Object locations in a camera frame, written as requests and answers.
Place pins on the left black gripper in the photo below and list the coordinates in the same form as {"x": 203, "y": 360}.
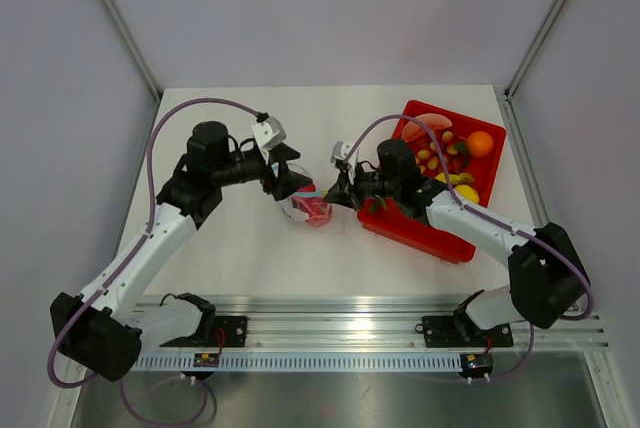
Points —
{"x": 286, "y": 181}

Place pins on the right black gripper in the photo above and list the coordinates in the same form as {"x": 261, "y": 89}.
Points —
{"x": 347, "y": 189}

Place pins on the red tomato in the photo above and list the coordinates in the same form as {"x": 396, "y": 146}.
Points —
{"x": 313, "y": 210}

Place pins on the clear zip top bag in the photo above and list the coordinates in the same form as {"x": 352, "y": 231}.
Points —
{"x": 310, "y": 190}

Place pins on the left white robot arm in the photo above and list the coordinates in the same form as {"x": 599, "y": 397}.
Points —
{"x": 98, "y": 327}

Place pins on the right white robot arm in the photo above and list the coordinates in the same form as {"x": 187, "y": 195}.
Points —
{"x": 546, "y": 276}

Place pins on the red plastic tray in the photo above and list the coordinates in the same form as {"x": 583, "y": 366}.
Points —
{"x": 451, "y": 231}

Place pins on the watermelon slice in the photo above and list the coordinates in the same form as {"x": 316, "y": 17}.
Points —
{"x": 413, "y": 130}

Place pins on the lychee bunch with leaf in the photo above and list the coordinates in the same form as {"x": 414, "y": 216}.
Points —
{"x": 449, "y": 151}

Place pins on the yellow banana bunch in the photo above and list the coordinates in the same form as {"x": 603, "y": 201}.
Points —
{"x": 463, "y": 186}

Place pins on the orange fruit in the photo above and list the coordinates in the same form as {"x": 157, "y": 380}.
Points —
{"x": 480, "y": 144}

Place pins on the left circuit board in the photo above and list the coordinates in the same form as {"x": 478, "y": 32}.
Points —
{"x": 206, "y": 360}

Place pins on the circuit board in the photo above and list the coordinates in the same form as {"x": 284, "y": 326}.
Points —
{"x": 477, "y": 364}
{"x": 206, "y": 360}

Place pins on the right circuit board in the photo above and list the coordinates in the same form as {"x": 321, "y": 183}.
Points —
{"x": 477, "y": 364}

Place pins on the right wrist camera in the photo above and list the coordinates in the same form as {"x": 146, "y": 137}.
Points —
{"x": 340, "y": 151}

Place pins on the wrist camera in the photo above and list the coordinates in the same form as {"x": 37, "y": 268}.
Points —
{"x": 268, "y": 132}
{"x": 340, "y": 151}

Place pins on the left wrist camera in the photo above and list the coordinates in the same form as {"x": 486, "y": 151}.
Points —
{"x": 268, "y": 132}

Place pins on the aluminium rail frame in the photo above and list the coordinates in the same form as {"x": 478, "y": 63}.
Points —
{"x": 372, "y": 324}

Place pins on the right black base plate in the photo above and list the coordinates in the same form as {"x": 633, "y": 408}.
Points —
{"x": 440, "y": 331}

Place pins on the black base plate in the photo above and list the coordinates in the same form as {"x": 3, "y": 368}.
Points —
{"x": 440, "y": 331}
{"x": 228, "y": 331}

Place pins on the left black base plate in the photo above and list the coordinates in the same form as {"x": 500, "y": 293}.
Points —
{"x": 228, "y": 331}

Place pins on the left aluminium corner post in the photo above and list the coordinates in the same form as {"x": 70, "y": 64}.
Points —
{"x": 130, "y": 45}

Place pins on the aluminium corner post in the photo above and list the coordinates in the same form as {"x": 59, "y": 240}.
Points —
{"x": 533, "y": 51}
{"x": 130, "y": 45}

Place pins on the white slotted cable duct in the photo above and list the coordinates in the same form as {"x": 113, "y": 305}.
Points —
{"x": 305, "y": 362}

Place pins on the right aluminium corner post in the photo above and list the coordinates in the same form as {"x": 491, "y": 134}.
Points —
{"x": 533, "y": 51}

